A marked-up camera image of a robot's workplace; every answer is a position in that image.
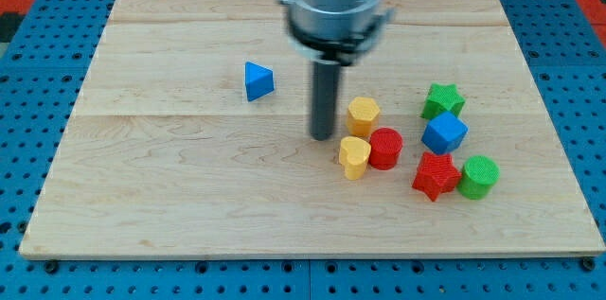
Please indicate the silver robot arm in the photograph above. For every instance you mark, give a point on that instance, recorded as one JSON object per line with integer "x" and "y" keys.
{"x": 334, "y": 32}

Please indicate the yellow heart block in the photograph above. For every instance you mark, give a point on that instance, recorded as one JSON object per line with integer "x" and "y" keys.
{"x": 354, "y": 153}

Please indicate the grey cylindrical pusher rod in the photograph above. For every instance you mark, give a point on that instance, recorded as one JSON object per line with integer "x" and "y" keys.
{"x": 325, "y": 86}

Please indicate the yellow hexagon block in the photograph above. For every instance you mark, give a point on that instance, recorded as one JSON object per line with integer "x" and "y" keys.
{"x": 363, "y": 115}

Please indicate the blue triangular block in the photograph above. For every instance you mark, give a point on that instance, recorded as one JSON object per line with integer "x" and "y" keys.
{"x": 259, "y": 81}

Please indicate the red cylinder block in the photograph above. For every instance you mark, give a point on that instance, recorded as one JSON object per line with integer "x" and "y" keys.
{"x": 386, "y": 145}

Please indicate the light wooden board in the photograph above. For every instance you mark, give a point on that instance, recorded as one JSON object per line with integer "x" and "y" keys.
{"x": 163, "y": 156}

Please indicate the blue cube block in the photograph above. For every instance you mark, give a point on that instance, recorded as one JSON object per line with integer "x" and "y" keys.
{"x": 444, "y": 133}

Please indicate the red star block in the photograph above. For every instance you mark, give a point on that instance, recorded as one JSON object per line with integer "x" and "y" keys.
{"x": 436, "y": 174}

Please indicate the green star block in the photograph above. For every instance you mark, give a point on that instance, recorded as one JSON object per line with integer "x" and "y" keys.
{"x": 442, "y": 98}

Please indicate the green cylinder block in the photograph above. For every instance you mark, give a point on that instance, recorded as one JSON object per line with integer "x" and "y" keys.
{"x": 479, "y": 174}

